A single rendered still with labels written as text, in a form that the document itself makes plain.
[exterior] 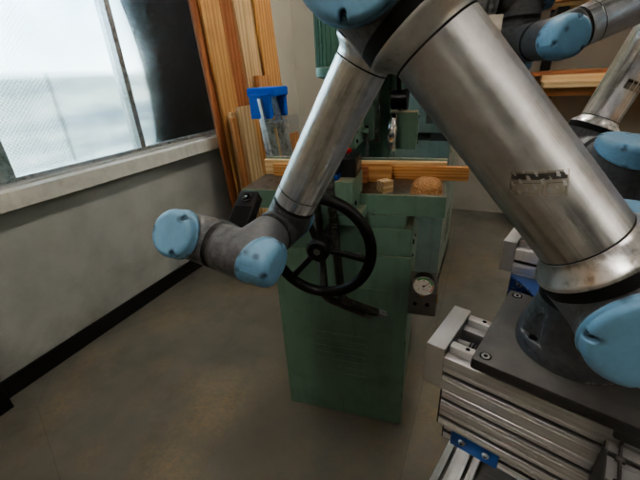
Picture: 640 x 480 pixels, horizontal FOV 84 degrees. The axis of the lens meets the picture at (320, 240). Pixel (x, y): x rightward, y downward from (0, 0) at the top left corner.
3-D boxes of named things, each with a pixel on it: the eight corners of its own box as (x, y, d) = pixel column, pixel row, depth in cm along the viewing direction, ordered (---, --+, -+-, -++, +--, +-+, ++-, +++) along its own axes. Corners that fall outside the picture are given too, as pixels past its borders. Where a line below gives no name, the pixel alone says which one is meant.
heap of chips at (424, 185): (410, 193, 97) (410, 184, 95) (412, 181, 107) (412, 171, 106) (442, 195, 94) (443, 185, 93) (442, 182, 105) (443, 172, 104)
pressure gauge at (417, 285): (410, 300, 101) (412, 275, 98) (411, 292, 105) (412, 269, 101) (433, 303, 100) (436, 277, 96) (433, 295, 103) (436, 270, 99)
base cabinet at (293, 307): (289, 401, 145) (270, 246, 115) (327, 315, 195) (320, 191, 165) (401, 426, 133) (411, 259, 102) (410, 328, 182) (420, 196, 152)
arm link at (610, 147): (607, 204, 78) (626, 141, 72) (565, 187, 90) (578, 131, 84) (660, 200, 78) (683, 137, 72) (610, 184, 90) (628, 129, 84)
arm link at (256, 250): (301, 225, 57) (243, 206, 60) (265, 256, 48) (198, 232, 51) (296, 266, 61) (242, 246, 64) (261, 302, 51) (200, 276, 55)
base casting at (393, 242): (270, 246, 115) (268, 219, 112) (321, 191, 165) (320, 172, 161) (412, 258, 103) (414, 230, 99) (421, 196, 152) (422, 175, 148)
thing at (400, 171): (273, 175, 122) (272, 164, 120) (275, 173, 123) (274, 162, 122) (468, 181, 104) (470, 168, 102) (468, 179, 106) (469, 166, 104)
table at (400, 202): (228, 217, 104) (225, 198, 101) (270, 187, 130) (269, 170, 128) (446, 232, 87) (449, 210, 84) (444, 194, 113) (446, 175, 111)
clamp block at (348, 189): (300, 212, 96) (298, 180, 92) (315, 196, 108) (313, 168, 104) (354, 215, 92) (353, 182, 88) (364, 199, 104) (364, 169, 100)
